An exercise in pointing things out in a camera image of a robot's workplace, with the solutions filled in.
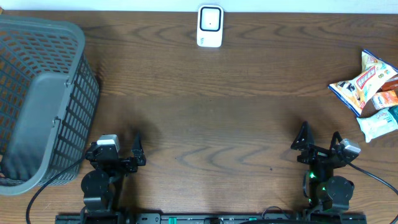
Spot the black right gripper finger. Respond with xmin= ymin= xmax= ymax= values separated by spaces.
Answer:
xmin=290 ymin=121 xmax=315 ymax=151
xmin=330 ymin=131 xmax=343 ymax=149

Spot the teal wet wipes packet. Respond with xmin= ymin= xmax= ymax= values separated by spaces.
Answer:
xmin=356 ymin=108 xmax=397 ymax=143

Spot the teal mouthwash bottle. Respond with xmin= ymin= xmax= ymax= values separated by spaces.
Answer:
xmin=389 ymin=106 xmax=398 ymax=121

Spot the red snack packet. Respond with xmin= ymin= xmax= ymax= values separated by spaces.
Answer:
xmin=381 ymin=75 xmax=398 ymax=91

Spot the white barcode scanner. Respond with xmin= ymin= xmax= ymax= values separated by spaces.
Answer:
xmin=197 ymin=5 xmax=224 ymax=48

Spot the dark grey plastic basket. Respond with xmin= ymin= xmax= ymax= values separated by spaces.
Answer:
xmin=1 ymin=15 xmax=100 ymax=196

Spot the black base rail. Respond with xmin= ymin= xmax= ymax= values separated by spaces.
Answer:
xmin=55 ymin=212 xmax=368 ymax=224

